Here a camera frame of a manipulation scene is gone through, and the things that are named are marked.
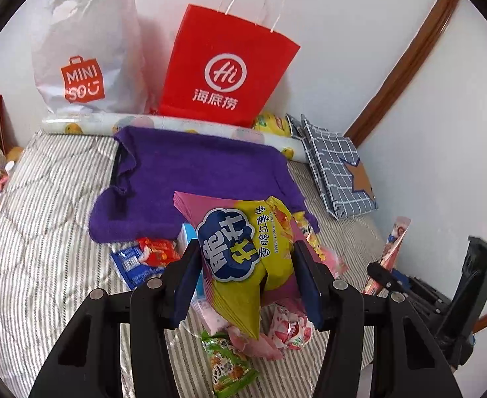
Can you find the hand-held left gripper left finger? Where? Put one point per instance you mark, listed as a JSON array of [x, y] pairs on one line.
[[184, 294]]

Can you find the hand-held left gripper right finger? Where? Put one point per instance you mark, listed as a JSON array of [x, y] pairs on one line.
[[308, 292]]

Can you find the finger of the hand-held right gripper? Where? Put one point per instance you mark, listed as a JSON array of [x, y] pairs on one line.
[[378, 272]]

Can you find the pink strip snack packet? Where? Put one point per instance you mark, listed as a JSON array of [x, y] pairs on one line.
[[397, 236]]

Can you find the small yellow snack packet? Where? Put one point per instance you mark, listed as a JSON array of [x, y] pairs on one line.
[[310, 230]]

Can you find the pink and yellow chip bag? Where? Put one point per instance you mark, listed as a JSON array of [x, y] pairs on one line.
[[243, 257]]

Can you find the green snack packet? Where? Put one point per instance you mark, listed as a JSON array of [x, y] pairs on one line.
[[227, 369]]

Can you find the pale pink snack packet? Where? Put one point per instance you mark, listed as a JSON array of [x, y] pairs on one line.
[[332, 262]]

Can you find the pink silver striped packet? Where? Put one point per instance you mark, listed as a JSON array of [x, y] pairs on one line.
[[214, 319]]

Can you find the strawberry print snack packet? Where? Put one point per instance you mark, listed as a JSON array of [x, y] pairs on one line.
[[291, 327]]

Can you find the red snack packet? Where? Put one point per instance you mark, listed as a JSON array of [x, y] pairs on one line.
[[160, 251]]

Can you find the blue snack packet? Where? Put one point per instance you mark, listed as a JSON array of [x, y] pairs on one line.
[[133, 267]]

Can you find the light blue packet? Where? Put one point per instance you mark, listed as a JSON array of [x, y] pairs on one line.
[[189, 236]]

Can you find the grey checked star pillow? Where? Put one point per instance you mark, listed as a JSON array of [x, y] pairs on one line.
[[334, 166]]

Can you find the purple towel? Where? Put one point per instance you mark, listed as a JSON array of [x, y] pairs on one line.
[[202, 166]]

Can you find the yellow chips bag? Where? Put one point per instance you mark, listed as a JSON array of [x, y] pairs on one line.
[[270, 124]]

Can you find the fruit print paper roll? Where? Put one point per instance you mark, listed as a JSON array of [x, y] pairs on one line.
[[81, 123]]

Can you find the red paper bag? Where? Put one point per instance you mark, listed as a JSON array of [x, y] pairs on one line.
[[227, 62]]

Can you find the white plastic shopping bag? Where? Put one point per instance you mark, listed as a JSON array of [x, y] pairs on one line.
[[90, 49]]

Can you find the wooden door frame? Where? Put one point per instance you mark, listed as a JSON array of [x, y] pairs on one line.
[[409, 58]]

